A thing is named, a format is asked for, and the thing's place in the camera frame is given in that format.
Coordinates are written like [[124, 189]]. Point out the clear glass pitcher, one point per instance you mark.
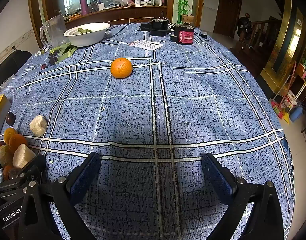
[[54, 31]]

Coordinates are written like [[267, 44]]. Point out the black chair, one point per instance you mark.
[[13, 62]]

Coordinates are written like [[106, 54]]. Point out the red black jar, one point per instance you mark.
[[184, 35]]

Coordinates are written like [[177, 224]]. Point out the white bowl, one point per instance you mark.
[[86, 36]]

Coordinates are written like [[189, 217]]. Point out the cork stopper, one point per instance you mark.
[[187, 18]]

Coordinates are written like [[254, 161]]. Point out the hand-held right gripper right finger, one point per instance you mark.
[[217, 177]]

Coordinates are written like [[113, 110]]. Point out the purple bottle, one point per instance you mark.
[[84, 5]]

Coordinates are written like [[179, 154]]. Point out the small red fruit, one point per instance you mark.
[[43, 67]]

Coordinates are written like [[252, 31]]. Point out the bamboo painted panel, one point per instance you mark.
[[184, 0]]

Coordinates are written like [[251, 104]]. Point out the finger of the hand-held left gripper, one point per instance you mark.
[[35, 166]]

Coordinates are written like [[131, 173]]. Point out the green leafy vegetable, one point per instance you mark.
[[65, 50]]

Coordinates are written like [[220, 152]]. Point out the blue bucket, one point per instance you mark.
[[296, 113]]

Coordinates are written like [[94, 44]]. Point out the orange mandarin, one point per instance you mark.
[[121, 67], [10, 133], [18, 142]]

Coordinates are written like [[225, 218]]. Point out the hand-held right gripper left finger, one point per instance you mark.
[[85, 177]]

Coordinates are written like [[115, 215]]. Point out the black electric device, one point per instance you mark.
[[159, 26]]

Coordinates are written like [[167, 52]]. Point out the blue plaid tablecloth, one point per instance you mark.
[[192, 105]]

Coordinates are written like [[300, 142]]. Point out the white paper card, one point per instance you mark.
[[145, 45]]

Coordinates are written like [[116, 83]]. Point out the dark plum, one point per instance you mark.
[[10, 118], [53, 61], [51, 55]]

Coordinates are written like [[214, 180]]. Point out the dark figure statue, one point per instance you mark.
[[244, 27]]

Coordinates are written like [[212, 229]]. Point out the brown wooden door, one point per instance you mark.
[[227, 12]]

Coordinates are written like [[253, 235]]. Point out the wooden sideboard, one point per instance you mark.
[[133, 12]]

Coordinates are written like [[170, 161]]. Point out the white bucket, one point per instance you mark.
[[290, 100]]

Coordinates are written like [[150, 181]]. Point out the golden door frame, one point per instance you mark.
[[280, 47]]

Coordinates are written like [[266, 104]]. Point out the beige rice cake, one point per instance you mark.
[[4, 156], [38, 125], [23, 155]]

